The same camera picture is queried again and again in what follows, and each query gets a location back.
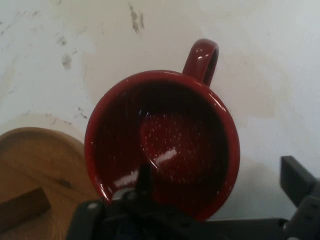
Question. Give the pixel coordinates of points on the brown wooden mug tree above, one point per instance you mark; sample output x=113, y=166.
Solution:
x=37, y=160

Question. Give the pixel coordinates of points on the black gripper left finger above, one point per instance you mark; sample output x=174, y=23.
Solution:
x=130, y=220

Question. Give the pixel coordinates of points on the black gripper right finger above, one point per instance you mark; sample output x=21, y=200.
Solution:
x=303, y=200

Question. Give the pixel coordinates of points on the red speckled enamel mug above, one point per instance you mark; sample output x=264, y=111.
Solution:
x=162, y=125

